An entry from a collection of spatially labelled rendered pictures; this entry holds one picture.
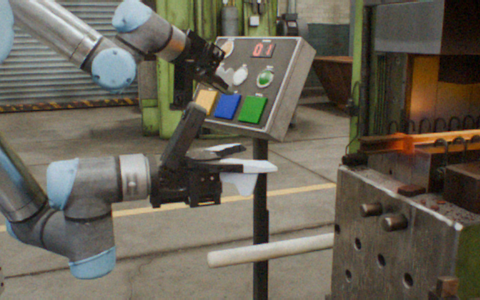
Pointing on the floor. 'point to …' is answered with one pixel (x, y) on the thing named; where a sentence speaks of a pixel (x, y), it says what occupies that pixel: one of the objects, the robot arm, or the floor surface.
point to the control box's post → (260, 217)
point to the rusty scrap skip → (335, 78)
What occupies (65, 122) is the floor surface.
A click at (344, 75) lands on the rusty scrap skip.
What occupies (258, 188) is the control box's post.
